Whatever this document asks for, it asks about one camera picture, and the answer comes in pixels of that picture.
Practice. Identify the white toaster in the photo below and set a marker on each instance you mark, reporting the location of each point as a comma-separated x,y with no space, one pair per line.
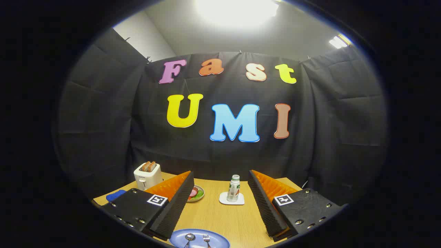
146,177

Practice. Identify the blue folded cloth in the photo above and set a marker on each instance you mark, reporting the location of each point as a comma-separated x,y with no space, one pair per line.
115,195

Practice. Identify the beige food plate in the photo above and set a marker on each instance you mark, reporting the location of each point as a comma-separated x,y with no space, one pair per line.
199,199

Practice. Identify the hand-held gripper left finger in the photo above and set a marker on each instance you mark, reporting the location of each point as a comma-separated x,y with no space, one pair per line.
177,203

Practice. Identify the green leaf food piece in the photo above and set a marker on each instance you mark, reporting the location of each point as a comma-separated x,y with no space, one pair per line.
199,195

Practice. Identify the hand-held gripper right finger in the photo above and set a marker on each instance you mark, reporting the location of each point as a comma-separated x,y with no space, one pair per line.
263,203

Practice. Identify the blue round plate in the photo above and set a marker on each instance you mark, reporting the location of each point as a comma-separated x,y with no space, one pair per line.
217,239

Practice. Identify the white square coaster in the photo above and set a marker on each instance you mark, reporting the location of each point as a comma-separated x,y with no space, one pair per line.
240,200

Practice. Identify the small ceiling light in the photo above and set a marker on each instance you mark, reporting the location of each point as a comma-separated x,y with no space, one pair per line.
338,42

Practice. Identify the large ceiling light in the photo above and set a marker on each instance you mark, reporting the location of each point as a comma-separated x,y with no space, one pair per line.
237,12

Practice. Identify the small white drink bottle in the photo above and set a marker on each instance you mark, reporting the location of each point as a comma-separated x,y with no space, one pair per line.
233,189

